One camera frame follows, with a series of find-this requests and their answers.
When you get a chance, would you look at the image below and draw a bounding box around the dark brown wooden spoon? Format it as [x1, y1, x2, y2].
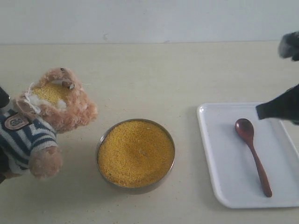
[235, 118, 272, 198]

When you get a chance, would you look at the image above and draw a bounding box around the plush teddy bear striped shirt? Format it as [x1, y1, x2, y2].
[0, 68, 98, 181]

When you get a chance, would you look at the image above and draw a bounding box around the white rectangular plastic tray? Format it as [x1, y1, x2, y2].
[197, 103, 299, 209]

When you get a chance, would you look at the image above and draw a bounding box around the metal bowl of yellow millet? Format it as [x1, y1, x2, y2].
[95, 119, 175, 194]

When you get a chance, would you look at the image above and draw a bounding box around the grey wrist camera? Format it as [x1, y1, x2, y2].
[278, 31, 299, 62]

